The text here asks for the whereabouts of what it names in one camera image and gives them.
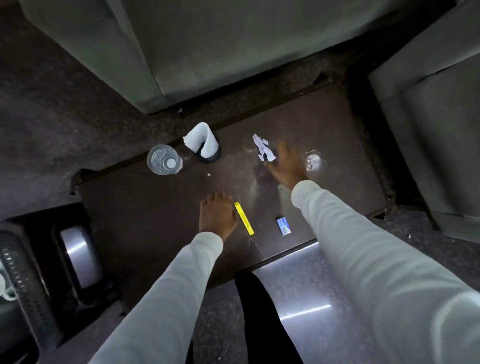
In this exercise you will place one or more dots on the person's right hand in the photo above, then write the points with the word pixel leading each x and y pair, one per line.
pixel 288 168

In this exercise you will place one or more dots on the person's left hand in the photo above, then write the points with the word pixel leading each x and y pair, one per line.
pixel 217 219

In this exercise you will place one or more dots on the person's left thumb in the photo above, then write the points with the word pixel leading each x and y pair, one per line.
pixel 235 217

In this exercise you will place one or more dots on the person's right thumb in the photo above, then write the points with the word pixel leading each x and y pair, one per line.
pixel 269 165

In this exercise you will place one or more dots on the person's left forearm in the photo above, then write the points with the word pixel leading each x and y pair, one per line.
pixel 165 300

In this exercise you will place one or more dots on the person's right forearm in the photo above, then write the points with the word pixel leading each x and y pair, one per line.
pixel 375 270

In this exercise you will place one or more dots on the yellow paper strip packet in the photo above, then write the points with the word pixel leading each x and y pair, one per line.
pixel 244 218

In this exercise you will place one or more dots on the crumpled white paper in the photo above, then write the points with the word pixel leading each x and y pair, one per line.
pixel 261 147

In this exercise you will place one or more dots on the clear drinking glass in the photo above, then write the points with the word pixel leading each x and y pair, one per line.
pixel 314 161
pixel 163 160

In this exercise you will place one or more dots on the small blue sachet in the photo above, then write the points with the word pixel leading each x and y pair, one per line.
pixel 283 226

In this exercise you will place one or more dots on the black tissue holder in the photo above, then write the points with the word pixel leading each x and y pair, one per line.
pixel 210 156

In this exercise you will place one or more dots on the white tissue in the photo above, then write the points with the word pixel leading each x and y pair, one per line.
pixel 198 137

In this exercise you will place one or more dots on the dark brown coffee table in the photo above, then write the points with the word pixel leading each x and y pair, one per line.
pixel 157 210

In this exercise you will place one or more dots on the person's black trouser leg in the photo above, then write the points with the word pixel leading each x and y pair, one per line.
pixel 262 322

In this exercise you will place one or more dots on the green sofa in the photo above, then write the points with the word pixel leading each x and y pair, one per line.
pixel 225 48

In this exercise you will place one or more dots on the silver metal container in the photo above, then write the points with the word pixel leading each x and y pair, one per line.
pixel 80 255

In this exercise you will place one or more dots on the green armchair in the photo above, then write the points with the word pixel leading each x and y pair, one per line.
pixel 435 131

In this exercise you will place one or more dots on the black perforated basket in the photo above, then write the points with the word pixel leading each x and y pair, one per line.
pixel 26 285

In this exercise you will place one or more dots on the white object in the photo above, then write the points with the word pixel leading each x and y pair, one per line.
pixel 5 285

